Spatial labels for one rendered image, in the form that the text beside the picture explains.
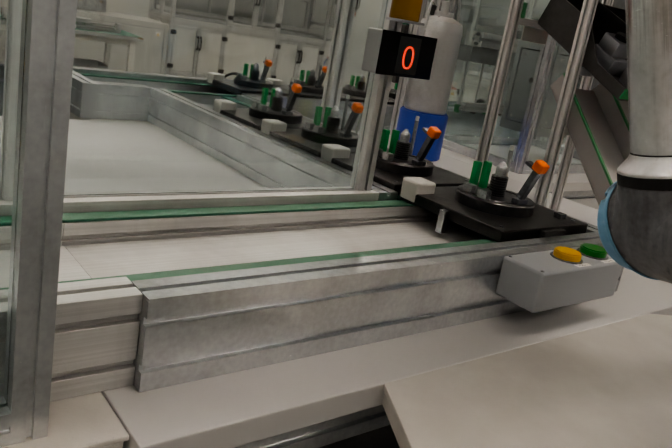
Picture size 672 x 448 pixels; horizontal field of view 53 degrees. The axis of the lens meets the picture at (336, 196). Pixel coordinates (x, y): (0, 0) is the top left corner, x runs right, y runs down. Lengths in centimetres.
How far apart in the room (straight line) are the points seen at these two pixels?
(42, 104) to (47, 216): 9
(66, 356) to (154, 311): 9
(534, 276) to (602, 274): 16
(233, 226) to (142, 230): 14
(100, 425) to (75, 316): 10
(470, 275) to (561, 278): 13
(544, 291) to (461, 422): 29
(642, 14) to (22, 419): 72
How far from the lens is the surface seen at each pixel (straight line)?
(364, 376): 80
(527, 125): 226
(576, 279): 104
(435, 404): 78
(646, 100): 81
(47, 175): 56
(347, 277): 80
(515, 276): 99
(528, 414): 82
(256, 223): 103
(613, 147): 149
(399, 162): 136
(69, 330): 67
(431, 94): 214
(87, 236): 93
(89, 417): 68
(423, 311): 92
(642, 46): 81
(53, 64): 55
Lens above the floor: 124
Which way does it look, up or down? 14 degrees down
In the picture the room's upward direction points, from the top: 10 degrees clockwise
